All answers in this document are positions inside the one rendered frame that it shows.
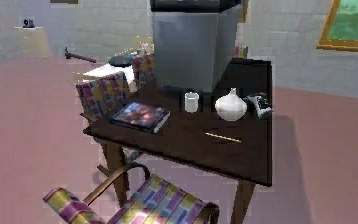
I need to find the white cup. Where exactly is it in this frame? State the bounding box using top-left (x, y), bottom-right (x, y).
top-left (184, 91), bottom-right (200, 114)

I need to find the dark brown wooden table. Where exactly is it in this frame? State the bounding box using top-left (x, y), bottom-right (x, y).
top-left (82, 58), bottom-right (274, 224)

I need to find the white round vase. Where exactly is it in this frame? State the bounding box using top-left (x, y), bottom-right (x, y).
top-left (214, 87), bottom-right (248, 122)

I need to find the yellow pencil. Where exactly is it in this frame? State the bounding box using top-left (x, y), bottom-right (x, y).
top-left (204, 132), bottom-right (242, 144)

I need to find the dark round pan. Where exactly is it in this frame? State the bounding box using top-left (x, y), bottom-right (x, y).
top-left (107, 54), bottom-right (135, 68)

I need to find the black and white small box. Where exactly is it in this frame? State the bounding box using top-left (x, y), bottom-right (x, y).
top-left (246, 92), bottom-right (273, 120)

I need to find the colourful book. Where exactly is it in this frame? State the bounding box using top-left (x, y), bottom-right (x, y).
top-left (109, 101), bottom-right (172, 135)

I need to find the white wall shelf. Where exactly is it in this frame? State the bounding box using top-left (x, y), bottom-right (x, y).
top-left (14, 25), bottom-right (43, 32)

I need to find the grey box with black lid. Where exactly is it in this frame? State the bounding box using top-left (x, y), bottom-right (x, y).
top-left (149, 0), bottom-right (244, 94)

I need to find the gold framed green picture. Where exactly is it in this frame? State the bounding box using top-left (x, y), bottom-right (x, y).
top-left (316, 0), bottom-right (358, 54)

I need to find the colourful patchwork chair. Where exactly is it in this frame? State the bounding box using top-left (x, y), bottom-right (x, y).
top-left (131, 52), bottom-right (157, 90)
top-left (75, 71), bottom-right (142, 178)
top-left (42, 162), bottom-right (221, 224)

